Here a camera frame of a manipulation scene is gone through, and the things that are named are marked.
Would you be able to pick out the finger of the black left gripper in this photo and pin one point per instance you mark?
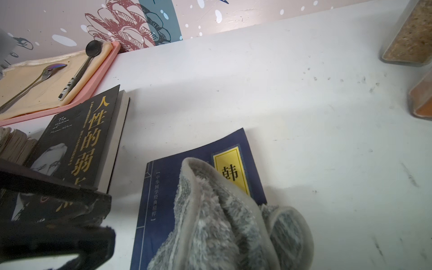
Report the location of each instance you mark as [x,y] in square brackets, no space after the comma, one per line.
[93,245]
[28,196]

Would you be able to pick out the Treehouse colourful paperback book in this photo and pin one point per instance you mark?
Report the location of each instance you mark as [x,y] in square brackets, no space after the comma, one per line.
[16,146]

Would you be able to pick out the black portrait cover book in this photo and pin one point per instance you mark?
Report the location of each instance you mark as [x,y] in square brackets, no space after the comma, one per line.
[80,145]

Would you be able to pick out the grey striped cloth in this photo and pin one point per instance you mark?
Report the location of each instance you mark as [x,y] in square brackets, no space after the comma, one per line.
[219,227]

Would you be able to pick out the blue book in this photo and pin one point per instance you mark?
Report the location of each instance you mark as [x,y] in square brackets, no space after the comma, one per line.
[231,156]

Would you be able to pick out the beige placemat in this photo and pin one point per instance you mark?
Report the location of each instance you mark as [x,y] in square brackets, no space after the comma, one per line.
[40,84]

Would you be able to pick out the iridescent purple spoon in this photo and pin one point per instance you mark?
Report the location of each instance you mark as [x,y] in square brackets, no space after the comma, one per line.
[47,72]

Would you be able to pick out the black ladle spoon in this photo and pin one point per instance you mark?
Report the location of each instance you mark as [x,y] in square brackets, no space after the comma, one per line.
[92,50]

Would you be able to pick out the orange spice jar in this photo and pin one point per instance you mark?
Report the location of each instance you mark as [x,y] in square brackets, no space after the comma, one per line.
[420,98]

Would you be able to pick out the beige spice jar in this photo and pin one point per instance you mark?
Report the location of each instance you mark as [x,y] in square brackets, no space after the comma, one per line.
[410,41]

